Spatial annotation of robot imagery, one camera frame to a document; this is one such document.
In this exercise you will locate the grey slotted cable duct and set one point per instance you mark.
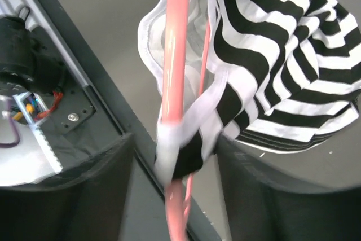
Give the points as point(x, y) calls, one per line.
point(34, 126)

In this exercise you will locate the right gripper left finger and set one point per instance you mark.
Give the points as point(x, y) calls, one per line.
point(82, 203)

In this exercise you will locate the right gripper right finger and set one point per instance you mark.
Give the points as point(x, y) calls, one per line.
point(263, 203)

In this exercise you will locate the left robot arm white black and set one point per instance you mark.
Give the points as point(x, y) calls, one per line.
point(30, 60)

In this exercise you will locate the pink hanger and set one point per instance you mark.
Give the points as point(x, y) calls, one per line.
point(177, 196)

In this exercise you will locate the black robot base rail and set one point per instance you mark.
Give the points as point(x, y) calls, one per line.
point(102, 36)

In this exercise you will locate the black white striped tank top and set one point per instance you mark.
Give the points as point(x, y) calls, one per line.
point(281, 76)

